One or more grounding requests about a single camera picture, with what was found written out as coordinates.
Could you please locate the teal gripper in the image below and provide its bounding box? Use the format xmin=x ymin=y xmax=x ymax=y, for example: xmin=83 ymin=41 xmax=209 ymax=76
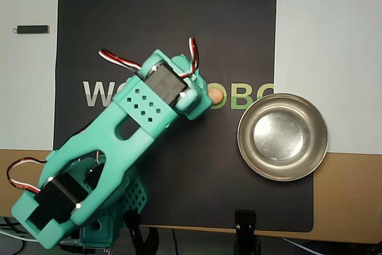
xmin=186 ymin=79 xmax=215 ymax=120

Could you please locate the cork ball with black band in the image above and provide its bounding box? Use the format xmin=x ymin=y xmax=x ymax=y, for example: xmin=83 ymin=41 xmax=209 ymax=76
xmin=208 ymin=87 xmax=224 ymax=104

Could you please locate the metal bowl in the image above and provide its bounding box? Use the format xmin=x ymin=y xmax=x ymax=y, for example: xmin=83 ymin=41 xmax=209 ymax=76
xmin=236 ymin=92 xmax=329 ymax=182

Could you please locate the black WOWROBO mat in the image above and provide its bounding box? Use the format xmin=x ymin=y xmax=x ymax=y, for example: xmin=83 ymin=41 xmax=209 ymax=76
xmin=50 ymin=0 xmax=315 ymax=234

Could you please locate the black table clamp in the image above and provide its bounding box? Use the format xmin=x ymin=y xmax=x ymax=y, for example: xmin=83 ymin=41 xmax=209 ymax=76
xmin=123 ymin=209 xmax=162 ymax=255

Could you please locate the white paper sheet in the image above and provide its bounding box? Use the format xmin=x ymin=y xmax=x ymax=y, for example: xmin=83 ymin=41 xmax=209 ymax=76
xmin=273 ymin=0 xmax=382 ymax=155
xmin=0 ymin=0 xmax=60 ymax=151

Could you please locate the black USB stick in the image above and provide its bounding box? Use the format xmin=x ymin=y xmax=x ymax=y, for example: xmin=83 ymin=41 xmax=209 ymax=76
xmin=12 ymin=24 xmax=51 ymax=35

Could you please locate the red white black servo cable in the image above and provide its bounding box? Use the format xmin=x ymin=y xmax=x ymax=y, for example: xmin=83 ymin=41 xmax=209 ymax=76
xmin=98 ymin=48 xmax=143 ymax=74
xmin=6 ymin=157 xmax=50 ymax=193
xmin=180 ymin=37 xmax=201 ymax=78

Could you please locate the thin black hanging cable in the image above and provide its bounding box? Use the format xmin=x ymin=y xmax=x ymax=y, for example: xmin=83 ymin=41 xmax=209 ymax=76
xmin=170 ymin=229 xmax=180 ymax=255

